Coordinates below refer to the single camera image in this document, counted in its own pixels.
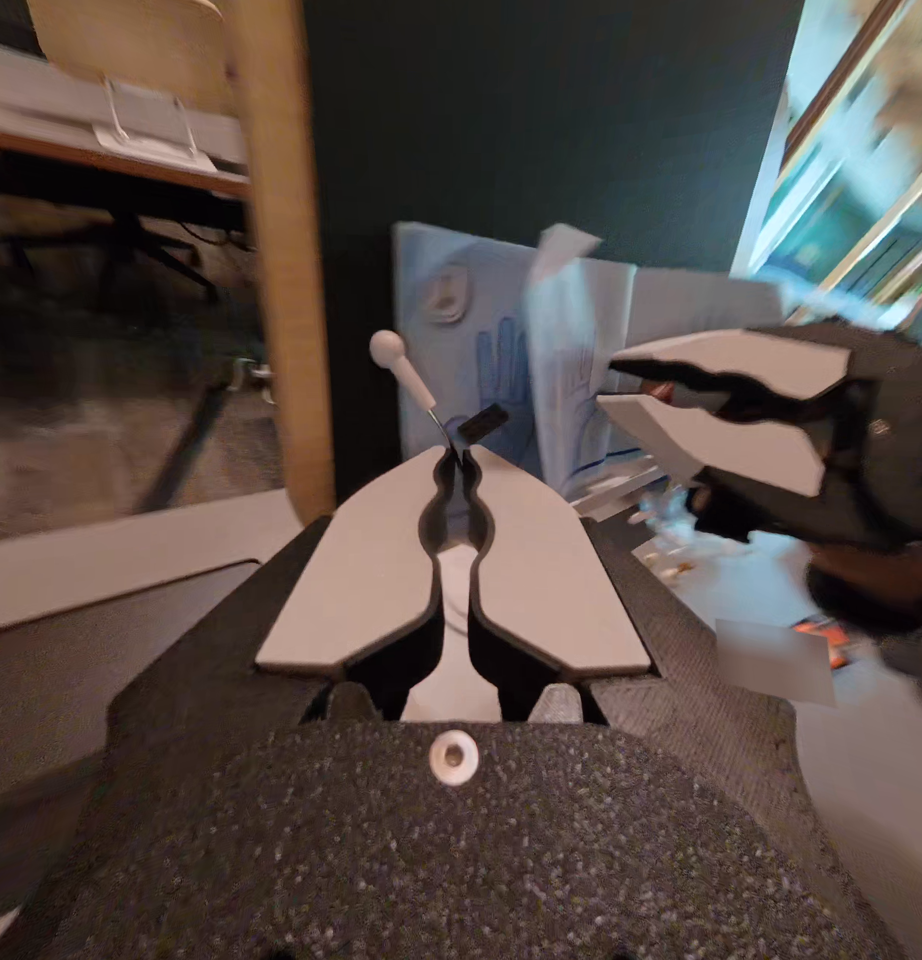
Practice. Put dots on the orange lego race car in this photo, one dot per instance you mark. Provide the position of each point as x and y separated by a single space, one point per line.
828 642

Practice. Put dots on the tan chair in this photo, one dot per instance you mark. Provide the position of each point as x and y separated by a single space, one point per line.
131 45

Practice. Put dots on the white display stand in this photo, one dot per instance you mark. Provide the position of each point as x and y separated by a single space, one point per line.
154 128

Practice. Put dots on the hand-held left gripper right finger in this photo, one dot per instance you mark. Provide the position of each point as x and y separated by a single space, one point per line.
566 593

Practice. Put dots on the small wooden desk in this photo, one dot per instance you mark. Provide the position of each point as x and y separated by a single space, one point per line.
71 150

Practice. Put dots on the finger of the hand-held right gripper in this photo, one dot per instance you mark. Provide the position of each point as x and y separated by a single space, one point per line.
731 443
731 360

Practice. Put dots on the person's right hand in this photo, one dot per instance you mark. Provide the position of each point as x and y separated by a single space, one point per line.
866 578

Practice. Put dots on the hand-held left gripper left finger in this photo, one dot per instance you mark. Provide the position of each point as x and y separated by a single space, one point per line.
349 593

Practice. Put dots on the white booklet stand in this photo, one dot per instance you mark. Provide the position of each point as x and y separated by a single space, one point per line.
409 375

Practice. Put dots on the lego instruction booklet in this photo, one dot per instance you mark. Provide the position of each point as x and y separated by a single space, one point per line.
581 345

